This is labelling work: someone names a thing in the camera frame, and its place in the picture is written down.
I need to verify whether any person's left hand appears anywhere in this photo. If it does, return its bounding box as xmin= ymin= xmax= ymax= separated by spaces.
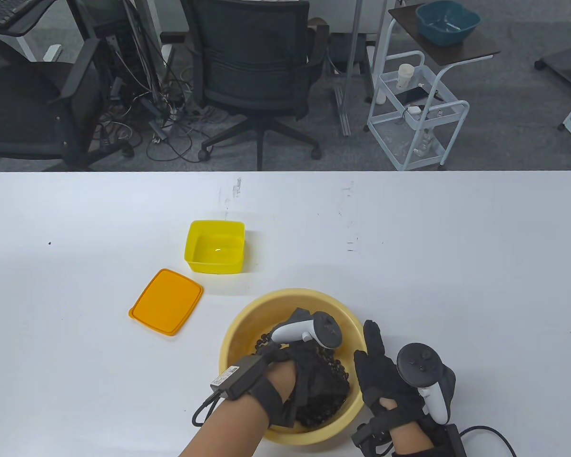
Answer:
xmin=266 ymin=340 xmax=352 ymax=428

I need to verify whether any person's right hand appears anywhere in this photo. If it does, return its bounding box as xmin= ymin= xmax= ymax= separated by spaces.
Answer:
xmin=353 ymin=319 xmax=427 ymax=431

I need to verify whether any pile of dark coffee beans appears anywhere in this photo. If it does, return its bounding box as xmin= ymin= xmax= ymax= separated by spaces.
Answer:
xmin=253 ymin=331 xmax=352 ymax=428

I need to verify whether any pale yellow plastic basin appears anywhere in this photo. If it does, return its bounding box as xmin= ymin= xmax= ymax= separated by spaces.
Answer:
xmin=219 ymin=288 xmax=367 ymax=446

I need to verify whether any yellow plastic container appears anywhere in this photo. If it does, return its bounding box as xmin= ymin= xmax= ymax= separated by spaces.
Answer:
xmin=184 ymin=220 xmax=246 ymax=275

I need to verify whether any orange container lid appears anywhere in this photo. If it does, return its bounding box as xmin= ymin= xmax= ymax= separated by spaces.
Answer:
xmin=128 ymin=268 xmax=204 ymax=337

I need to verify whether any person's left forearm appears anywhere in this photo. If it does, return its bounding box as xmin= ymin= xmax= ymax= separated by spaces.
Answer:
xmin=178 ymin=360 xmax=298 ymax=457

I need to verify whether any person's right forearm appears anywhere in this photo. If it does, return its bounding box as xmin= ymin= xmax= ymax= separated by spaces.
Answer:
xmin=390 ymin=421 xmax=436 ymax=454

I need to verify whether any grey white tracker controller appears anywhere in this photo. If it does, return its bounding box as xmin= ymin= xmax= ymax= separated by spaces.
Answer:
xmin=396 ymin=343 xmax=456 ymax=425
xmin=255 ymin=308 xmax=343 ymax=355

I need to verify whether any black wrist sensor box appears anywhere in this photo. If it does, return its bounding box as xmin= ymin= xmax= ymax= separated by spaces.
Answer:
xmin=439 ymin=424 xmax=468 ymax=457
xmin=210 ymin=356 xmax=273 ymax=399

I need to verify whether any clear plastic bottle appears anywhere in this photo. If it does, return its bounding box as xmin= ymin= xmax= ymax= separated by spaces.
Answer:
xmin=412 ymin=129 xmax=432 ymax=158

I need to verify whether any black flat device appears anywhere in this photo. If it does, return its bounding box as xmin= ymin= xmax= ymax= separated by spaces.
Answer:
xmin=394 ymin=87 xmax=444 ymax=107

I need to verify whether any black mesh office chair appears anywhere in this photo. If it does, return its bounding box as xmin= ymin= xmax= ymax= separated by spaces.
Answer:
xmin=181 ymin=0 xmax=331 ymax=171

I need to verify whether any brown top side table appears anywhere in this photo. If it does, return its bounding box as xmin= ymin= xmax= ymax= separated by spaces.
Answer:
xmin=388 ymin=4 xmax=501 ymax=103

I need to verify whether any teal plastic tub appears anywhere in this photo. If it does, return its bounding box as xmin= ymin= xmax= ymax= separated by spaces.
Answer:
xmin=415 ymin=1 xmax=481 ymax=47

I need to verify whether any black computer tower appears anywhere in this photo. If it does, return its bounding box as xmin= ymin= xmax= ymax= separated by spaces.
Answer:
xmin=74 ymin=0 xmax=165 ymax=103

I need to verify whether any black armrest office chair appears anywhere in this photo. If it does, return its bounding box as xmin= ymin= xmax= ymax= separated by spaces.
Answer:
xmin=0 ymin=38 xmax=135 ymax=172

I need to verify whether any white leg keyboard desk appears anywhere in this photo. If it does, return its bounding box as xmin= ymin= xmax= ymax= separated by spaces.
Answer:
xmin=0 ymin=0 xmax=60 ymax=63

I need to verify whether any black keyboard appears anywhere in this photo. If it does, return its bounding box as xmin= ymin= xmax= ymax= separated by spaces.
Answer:
xmin=0 ymin=0 xmax=30 ymax=27

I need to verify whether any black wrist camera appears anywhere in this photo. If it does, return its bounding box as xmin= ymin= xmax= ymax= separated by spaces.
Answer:
xmin=351 ymin=419 xmax=396 ymax=457

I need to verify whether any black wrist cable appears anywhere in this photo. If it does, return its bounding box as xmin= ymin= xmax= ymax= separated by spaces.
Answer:
xmin=458 ymin=426 xmax=520 ymax=457
xmin=191 ymin=393 xmax=225 ymax=427

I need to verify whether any white wire trolley cart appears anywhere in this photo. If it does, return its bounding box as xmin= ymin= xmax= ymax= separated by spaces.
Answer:
xmin=365 ymin=50 xmax=470 ymax=171

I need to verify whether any tangle of floor cables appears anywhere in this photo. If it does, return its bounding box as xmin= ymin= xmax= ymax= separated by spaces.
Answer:
xmin=95 ymin=71 xmax=207 ymax=163

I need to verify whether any grey aluminium profile post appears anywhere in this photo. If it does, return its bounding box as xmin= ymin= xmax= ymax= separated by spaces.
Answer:
xmin=335 ymin=0 xmax=363 ymax=137

